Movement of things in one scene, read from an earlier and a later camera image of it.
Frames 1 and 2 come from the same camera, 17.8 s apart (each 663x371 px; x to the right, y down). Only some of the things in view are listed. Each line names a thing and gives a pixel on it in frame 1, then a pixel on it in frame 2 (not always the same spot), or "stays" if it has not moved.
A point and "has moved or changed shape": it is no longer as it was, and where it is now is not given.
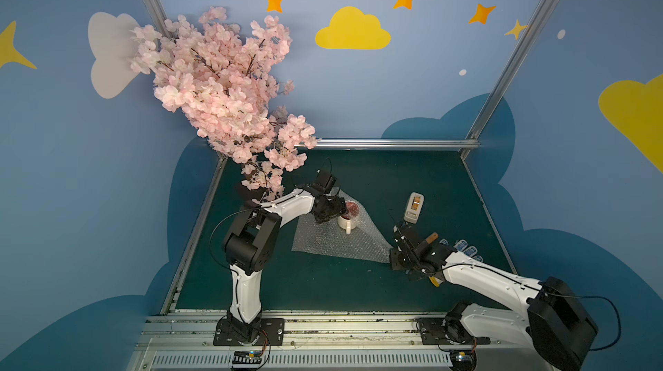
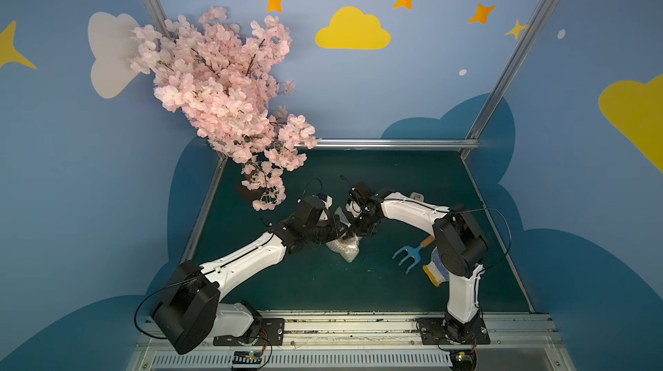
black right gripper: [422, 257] to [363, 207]
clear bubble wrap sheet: [365, 241] has moved or changed shape
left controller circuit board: [246, 359] stays
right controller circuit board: [463, 360] stays
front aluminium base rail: [322, 341] stays
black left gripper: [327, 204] to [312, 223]
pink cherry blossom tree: [228, 84] stays
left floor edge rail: [170, 302] stays
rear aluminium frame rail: [397, 143] stays
